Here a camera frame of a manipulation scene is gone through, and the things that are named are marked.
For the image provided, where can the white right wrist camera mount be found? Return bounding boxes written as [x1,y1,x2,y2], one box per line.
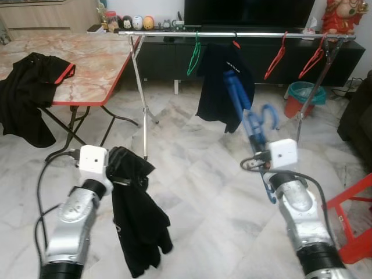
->
[269,138,299,172]

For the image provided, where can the red plastic stool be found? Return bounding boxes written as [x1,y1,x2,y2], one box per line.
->
[325,173,372,265]

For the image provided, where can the black garment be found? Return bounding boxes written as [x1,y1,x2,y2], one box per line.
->
[0,52,76,149]
[106,146,174,278]

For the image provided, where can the black flat television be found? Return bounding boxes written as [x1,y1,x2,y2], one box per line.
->
[184,0,316,28]

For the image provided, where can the red plastic hanger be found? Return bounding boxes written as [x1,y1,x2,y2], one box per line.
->
[298,34,327,80]
[264,32,288,81]
[55,63,77,85]

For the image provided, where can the green plastic hanger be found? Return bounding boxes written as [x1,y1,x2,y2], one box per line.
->
[187,32,202,76]

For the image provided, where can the silver metal clothes rack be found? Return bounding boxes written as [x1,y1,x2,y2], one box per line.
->
[118,30,357,161]

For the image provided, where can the blue plastic hanger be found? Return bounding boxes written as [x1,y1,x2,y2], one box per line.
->
[223,69,281,205]

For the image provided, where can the navy garment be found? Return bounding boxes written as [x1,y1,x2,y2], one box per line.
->
[196,42,256,126]

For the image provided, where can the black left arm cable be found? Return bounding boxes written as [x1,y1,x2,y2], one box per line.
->
[35,148,82,268]

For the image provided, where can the orange bin with green bag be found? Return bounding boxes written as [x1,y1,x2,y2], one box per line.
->
[284,81,326,119]

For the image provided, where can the red ceramic figurine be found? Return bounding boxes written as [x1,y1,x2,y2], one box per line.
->
[321,0,368,34]

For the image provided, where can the black tv cabinet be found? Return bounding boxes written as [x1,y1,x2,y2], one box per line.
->
[87,24,367,94]

